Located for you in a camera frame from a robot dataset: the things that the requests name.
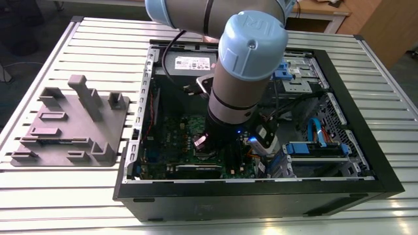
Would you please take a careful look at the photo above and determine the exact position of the metal socket cover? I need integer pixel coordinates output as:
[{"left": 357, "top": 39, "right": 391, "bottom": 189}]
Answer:
[{"left": 194, "top": 134, "right": 210, "bottom": 148}]

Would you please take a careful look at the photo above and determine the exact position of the black PC case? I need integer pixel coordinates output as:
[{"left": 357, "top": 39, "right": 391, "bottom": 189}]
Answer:
[{"left": 112, "top": 39, "right": 406, "bottom": 222}]

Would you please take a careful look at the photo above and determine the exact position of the metal drive cage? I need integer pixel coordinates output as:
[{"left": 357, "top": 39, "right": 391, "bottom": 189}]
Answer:
[{"left": 270, "top": 50, "right": 330, "bottom": 105}]

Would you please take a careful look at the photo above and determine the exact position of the green motherboard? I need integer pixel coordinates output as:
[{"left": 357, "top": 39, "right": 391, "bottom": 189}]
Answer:
[{"left": 139, "top": 115, "right": 259, "bottom": 181}]

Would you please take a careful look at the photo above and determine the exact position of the grey power supply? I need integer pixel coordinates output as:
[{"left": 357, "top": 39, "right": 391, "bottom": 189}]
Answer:
[{"left": 152, "top": 51, "right": 219, "bottom": 108}]

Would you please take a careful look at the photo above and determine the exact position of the wooden cabinet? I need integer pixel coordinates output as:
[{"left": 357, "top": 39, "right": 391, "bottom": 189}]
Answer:
[{"left": 335, "top": 0, "right": 418, "bottom": 69}]

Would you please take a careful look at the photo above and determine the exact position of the blue drive bay latch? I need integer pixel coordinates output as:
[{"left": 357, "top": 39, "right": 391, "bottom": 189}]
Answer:
[{"left": 272, "top": 61, "right": 294, "bottom": 81}]

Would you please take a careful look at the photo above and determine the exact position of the red black twisted wire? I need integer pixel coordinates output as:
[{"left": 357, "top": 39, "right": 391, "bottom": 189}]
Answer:
[{"left": 144, "top": 92, "right": 155, "bottom": 138}]

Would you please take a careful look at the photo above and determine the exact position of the metal disk bay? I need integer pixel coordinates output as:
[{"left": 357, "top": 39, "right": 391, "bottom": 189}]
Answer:
[{"left": 266, "top": 143, "right": 375, "bottom": 181}]

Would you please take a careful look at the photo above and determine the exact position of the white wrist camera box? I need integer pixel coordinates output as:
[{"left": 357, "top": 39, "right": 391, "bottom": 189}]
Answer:
[
  {"left": 195, "top": 74, "right": 215, "bottom": 96},
  {"left": 250, "top": 123, "right": 279, "bottom": 156}
]

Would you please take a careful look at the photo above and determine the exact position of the grey parts rack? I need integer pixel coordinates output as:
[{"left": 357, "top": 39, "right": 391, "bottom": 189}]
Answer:
[{"left": 9, "top": 74, "right": 131, "bottom": 167}]

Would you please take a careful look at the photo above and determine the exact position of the black graphics card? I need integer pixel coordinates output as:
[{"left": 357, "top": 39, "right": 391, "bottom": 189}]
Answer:
[{"left": 174, "top": 163, "right": 223, "bottom": 179}]

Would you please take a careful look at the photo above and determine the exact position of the blue SATA wire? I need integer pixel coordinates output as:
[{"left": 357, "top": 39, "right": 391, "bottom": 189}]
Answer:
[{"left": 306, "top": 117, "right": 328, "bottom": 149}]

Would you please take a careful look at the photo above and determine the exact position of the blue disk carrier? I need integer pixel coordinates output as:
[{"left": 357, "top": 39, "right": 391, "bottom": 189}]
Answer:
[{"left": 284, "top": 141, "right": 350, "bottom": 159}]

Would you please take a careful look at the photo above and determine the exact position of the blue board connector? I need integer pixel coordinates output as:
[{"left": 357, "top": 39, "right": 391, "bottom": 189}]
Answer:
[{"left": 146, "top": 149, "right": 160, "bottom": 164}]

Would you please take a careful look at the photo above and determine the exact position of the wooden desk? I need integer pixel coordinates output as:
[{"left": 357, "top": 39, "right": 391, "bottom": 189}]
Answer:
[{"left": 290, "top": 0, "right": 354, "bottom": 34}]

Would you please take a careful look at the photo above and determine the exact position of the RAM stick with blue label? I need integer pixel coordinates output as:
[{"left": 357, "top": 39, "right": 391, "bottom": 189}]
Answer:
[{"left": 35, "top": 139, "right": 75, "bottom": 145}]

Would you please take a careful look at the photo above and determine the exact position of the black cable bundle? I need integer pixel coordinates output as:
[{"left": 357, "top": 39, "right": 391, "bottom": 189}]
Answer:
[{"left": 260, "top": 94, "right": 327, "bottom": 123}]

